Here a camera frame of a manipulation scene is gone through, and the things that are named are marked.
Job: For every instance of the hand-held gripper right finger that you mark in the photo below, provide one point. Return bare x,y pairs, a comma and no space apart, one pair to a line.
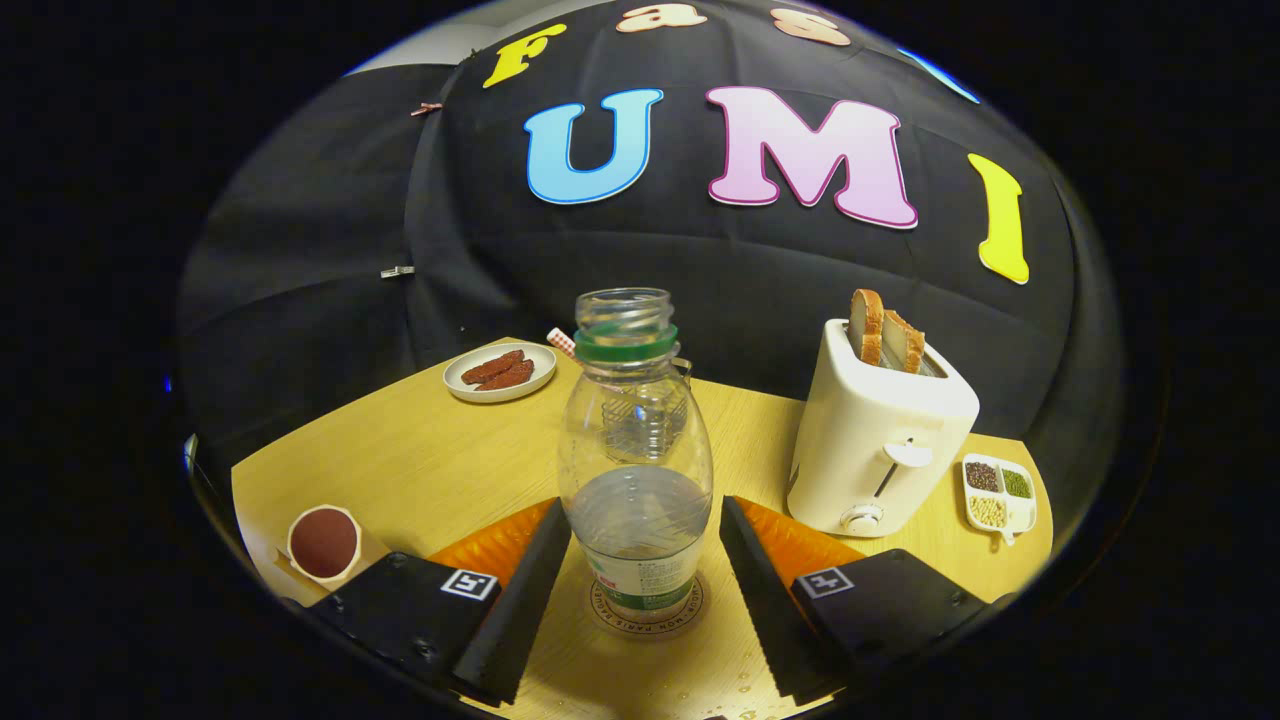
760,610

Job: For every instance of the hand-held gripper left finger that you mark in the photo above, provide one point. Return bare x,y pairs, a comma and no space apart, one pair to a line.
520,610

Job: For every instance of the round wooden coaster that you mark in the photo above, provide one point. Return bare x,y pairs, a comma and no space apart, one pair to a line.
655,629

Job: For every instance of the clear plastic juice bottle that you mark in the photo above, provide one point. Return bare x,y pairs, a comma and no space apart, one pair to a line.
635,440

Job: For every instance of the wooden table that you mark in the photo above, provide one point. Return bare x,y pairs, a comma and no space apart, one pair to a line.
440,460

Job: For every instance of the white toaster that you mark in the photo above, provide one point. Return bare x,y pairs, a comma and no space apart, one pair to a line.
860,440

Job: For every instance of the small white plate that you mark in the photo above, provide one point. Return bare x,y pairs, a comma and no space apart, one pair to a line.
460,385

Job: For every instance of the red-brown sausage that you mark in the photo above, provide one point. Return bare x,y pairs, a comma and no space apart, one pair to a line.
490,368
514,377

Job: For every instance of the square glass jar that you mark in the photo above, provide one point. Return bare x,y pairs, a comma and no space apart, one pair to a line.
681,372

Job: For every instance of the white divided dish with beans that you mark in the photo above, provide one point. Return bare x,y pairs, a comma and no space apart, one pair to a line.
1000,495

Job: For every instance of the red white striped straw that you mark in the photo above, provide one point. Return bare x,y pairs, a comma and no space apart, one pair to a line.
562,342

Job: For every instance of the toast bread slice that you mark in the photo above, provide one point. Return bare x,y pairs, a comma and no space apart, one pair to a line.
903,345
867,325

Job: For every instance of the black backdrop cloth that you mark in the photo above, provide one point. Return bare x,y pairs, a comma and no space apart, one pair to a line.
750,270

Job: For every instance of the red white clip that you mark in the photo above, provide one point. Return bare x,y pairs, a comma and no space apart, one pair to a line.
426,108

